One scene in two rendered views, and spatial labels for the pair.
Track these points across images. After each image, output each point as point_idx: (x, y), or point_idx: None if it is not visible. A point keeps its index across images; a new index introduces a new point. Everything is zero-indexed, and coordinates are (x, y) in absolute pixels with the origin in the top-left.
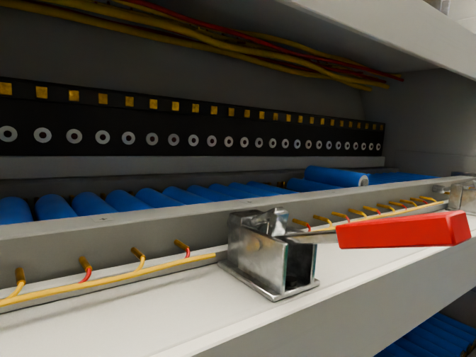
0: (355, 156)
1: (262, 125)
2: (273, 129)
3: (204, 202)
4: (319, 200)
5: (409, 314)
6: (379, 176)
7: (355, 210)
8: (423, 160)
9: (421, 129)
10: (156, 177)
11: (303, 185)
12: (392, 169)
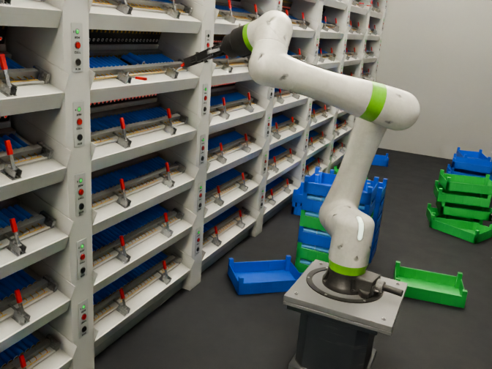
0: (146, 45)
1: (116, 34)
2: (119, 35)
3: (109, 64)
4: (132, 68)
5: (143, 92)
6: (151, 56)
7: (139, 71)
8: (172, 50)
9: (174, 37)
10: (91, 52)
11: (127, 58)
12: (159, 52)
